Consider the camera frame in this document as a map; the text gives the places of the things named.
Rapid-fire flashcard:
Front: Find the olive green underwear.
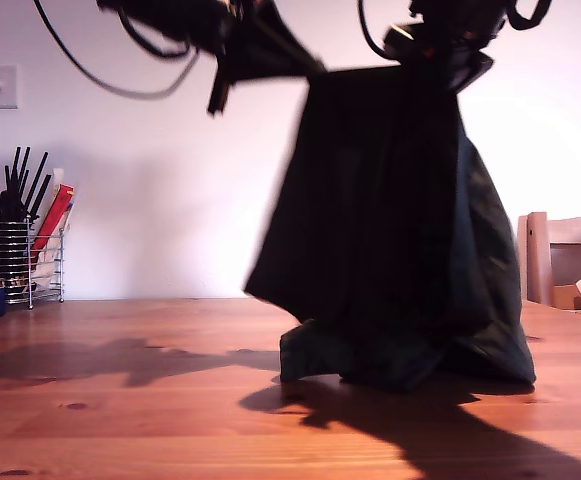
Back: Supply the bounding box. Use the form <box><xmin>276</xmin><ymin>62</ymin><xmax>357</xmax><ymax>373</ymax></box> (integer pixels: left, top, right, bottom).
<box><xmin>243</xmin><ymin>67</ymin><xmax>537</xmax><ymax>394</ymax></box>

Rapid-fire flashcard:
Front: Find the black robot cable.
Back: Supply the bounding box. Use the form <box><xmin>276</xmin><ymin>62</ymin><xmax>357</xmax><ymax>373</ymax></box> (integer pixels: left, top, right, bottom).
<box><xmin>507</xmin><ymin>0</ymin><xmax>554</xmax><ymax>31</ymax></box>
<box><xmin>32</xmin><ymin>0</ymin><xmax>201</xmax><ymax>100</ymax></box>
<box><xmin>358</xmin><ymin>0</ymin><xmax>391</xmax><ymax>57</ymax></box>
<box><xmin>118</xmin><ymin>7</ymin><xmax>194</xmax><ymax>60</ymax></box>

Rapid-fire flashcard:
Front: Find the black plastic utensil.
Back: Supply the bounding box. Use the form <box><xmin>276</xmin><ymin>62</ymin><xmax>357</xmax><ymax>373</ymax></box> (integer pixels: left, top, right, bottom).
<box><xmin>0</xmin><ymin>190</ymin><xmax>30</xmax><ymax>224</ymax></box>

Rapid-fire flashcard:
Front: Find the white paper bag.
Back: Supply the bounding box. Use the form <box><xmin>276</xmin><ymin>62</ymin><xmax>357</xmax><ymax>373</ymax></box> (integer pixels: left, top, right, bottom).
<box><xmin>32</xmin><ymin>225</ymin><xmax>67</xmax><ymax>289</ymax></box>

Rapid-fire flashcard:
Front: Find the brown cardboard box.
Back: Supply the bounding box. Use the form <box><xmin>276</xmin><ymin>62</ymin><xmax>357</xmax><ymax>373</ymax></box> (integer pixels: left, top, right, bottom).
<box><xmin>552</xmin><ymin>283</ymin><xmax>581</xmax><ymax>310</ymax></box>

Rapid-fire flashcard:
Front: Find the chrome wire utensil holder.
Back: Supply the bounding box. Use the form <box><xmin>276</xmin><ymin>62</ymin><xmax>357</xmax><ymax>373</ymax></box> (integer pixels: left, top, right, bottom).
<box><xmin>0</xmin><ymin>215</ymin><xmax>66</xmax><ymax>310</ymax></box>

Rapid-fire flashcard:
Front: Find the wooden chair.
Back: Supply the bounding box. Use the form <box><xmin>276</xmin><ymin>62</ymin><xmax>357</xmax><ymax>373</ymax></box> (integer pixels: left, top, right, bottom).
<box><xmin>517</xmin><ymin>212</ymin><xmax>581</xmax><ymax>309</ymax></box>

